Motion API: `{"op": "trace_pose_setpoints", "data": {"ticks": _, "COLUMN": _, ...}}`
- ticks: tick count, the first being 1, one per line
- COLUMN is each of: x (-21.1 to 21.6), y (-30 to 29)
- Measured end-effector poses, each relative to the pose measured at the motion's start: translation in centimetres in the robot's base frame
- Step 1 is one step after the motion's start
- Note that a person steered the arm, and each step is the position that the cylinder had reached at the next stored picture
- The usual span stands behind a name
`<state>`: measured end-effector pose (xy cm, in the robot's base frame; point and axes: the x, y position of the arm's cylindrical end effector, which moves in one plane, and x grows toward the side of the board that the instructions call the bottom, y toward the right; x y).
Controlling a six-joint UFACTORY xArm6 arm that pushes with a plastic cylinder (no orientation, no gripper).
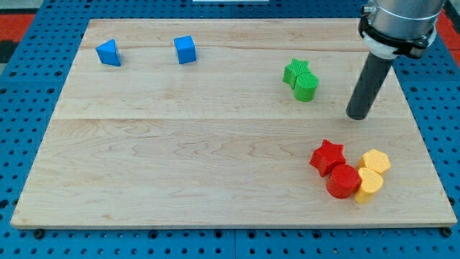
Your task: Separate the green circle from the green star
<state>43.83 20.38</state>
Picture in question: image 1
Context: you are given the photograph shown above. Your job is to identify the red cylinder block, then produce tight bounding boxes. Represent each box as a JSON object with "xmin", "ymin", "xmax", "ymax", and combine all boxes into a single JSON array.
[{"xmin": 326, "ymin": 164, "xmax": 362, "ymax": 199}]

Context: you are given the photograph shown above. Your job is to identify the green star block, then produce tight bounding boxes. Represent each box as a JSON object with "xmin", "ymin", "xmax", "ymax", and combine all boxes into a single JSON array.
[{"xmin": 282, "ymin": 58, "xmax": 310, "ymax": 89}]

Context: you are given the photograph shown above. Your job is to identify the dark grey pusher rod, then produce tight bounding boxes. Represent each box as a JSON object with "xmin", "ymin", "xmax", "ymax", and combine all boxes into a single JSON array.
[{"xmin": 346, "ymin": 53, "xmax": 393, "ymax": 120}]

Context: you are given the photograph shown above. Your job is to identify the blue triangle block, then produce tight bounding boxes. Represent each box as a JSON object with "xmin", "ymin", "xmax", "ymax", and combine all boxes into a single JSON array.
[{"xmin": 96, "ymin": 39, "xmax": 121, "ymax": 67}]

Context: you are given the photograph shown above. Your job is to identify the wooden board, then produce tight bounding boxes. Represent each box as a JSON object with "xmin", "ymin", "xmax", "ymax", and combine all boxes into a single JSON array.
[{"xmin": 11, "ymin": 19, "xmax": 457, "ymax": 230}]

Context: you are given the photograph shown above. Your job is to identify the blue cube block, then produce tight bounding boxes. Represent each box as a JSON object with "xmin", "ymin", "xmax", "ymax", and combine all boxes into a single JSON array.
[{"xmin": 173, "ymin": 35, "xmax": 197, "ymax": 64}]

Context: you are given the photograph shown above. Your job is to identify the yellow hexagon block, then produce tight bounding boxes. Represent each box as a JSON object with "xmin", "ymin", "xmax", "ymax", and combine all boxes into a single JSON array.
[{"xmin": 356, "ymin": 149, "xmax": 391, "ymax": 175}]

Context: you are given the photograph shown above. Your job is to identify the red star block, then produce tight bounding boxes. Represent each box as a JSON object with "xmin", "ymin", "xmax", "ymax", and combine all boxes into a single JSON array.
[{"xmin": 309, "ymin": 139, "xmax": 346, "ymax": 177}]

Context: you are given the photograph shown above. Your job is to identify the green cylinder block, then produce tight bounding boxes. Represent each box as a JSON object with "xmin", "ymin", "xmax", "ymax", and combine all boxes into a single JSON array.
[{"xmin": 294, "ymin": 73, "xmax": 319, "ymax": 102}]

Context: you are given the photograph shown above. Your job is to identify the yellow heart block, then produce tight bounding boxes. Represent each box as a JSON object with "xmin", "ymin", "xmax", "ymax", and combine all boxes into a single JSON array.
[{"xmin": 354, "ymin": 168, "xmax": 384, "ymax": 204}]

